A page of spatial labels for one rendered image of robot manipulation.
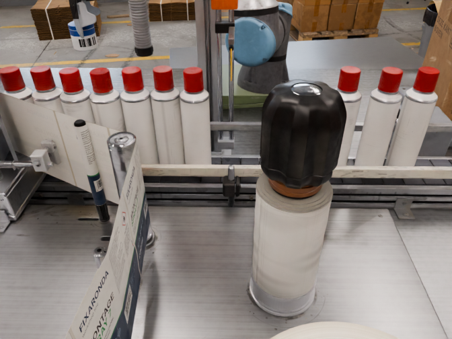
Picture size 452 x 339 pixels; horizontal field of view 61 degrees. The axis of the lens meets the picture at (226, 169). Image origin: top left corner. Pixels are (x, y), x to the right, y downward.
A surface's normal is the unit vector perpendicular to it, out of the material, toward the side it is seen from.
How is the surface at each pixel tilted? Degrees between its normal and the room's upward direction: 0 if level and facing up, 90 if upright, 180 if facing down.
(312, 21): 90
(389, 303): 0
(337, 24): 93
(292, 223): 91
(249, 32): 93
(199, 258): 0
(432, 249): 0
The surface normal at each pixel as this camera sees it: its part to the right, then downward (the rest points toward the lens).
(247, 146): 0.00, -0.81
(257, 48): -0.32, 0.61
